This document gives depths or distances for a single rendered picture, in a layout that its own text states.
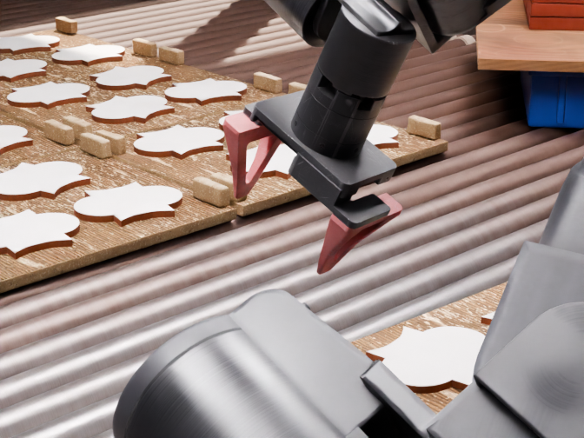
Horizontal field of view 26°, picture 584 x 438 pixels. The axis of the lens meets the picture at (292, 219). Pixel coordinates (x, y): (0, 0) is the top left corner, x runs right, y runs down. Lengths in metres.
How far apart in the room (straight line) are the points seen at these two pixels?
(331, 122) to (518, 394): 0.62
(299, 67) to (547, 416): 2.11
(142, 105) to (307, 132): 1.16
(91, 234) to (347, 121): 0.71
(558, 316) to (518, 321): 0.02
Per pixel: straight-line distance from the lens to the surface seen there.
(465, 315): 1.35
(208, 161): 1.82
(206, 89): 2.16
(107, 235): 1.56
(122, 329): 1.38
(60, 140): 1.92
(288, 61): 2.45
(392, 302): 1.44
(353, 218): 0.92
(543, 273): 0.35
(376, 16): 0.90
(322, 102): 0.91
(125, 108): 2.06
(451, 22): 0.93
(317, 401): 0.36
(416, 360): 1.24
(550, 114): 2.06
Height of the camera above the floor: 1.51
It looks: 21 degrees down
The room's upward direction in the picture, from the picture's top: straight up
